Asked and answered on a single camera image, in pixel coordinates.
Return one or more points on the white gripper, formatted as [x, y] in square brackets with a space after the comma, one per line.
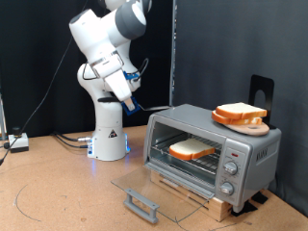
[118, 85]

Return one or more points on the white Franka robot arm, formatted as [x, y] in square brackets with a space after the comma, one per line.
[106, 128]

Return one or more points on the spatula with blue grip block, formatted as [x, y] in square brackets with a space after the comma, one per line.
[132, 109]

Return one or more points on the black wedge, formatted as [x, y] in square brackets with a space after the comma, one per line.
[243, 208]

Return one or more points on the metal pole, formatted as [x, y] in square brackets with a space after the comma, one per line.
[173, 48]

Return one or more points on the silver oven knob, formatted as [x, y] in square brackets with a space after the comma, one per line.
[231, 167]
[226, 188]

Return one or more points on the emergency stop button box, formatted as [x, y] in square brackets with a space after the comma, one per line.
[18, 141]

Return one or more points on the black backdrop curtain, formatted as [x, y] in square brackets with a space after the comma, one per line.
[32, 48]

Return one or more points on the round wooden board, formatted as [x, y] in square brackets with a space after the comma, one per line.
[253, 129]

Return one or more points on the grey backdrop curtain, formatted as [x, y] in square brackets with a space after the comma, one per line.
[240, 38]

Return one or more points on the wrist camera on blue mount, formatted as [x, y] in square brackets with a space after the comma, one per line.
[131, 77]

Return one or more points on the metal frame leg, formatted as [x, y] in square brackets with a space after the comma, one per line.
[2, 118]

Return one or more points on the silver toaster oven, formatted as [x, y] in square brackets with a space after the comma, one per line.
[253, 150]

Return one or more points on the white bread slice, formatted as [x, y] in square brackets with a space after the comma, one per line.
[191, 147]
[224, 120]
[240, 109]

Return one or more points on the black metal bookend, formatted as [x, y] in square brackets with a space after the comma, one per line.
[255, 85]

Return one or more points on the wooden block under oven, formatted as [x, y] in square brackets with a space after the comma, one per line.
[221, 208]

